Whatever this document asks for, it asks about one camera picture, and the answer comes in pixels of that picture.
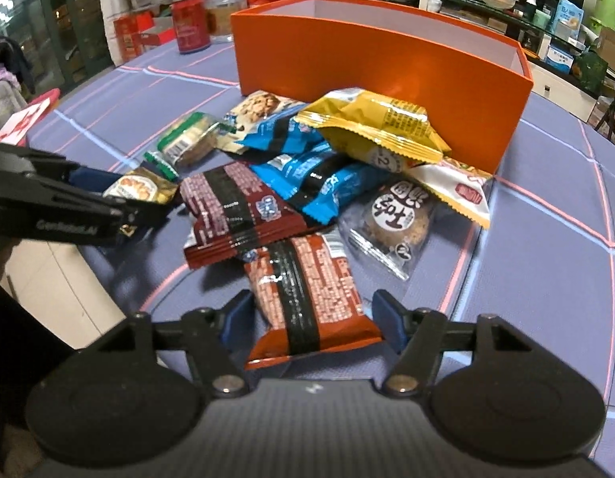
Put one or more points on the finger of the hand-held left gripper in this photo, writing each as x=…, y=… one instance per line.
x=33, y=162
x=88, y=216

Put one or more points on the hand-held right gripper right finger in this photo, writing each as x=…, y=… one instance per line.
x=387, y=318

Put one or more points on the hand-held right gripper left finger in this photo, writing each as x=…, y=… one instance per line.
x=240, y=313

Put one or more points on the dark blue gold packet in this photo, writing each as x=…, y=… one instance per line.
x=138, y=187

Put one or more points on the brown orange snack packet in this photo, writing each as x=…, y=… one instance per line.
x=307, y=303

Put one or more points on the round cookie clear packet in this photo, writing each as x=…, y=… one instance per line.
x=397, y=216

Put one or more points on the maroon packet pink print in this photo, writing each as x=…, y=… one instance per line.
x=238, y=209

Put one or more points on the yellow snack packet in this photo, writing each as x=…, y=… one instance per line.
x=377, y=122

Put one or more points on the cookie print snack packet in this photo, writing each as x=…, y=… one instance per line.
x=260, y=107

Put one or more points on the orange cardboard box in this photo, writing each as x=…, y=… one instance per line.
x=387, y=74

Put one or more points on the red white card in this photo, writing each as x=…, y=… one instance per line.
x=23, y=119

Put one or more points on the green white snack packet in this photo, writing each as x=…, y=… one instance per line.
x=185, y=142

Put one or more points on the cream packet yellow edge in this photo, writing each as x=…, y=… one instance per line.
x=452, y=184

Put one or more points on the purple plaid tablecloth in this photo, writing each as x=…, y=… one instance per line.
x=536, y=259

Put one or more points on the red carton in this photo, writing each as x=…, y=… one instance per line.
x=133, y=35

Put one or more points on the red drink can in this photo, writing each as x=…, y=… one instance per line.
x=190, y=25

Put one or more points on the glass cup with drink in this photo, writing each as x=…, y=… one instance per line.
x=228, y=15

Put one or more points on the glass top television stand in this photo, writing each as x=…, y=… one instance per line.
x=561, y=88

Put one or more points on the dark green bag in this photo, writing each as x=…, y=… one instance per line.
x=589, y=69

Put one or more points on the tall blue white box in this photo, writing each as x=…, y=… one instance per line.
x=569, y=17

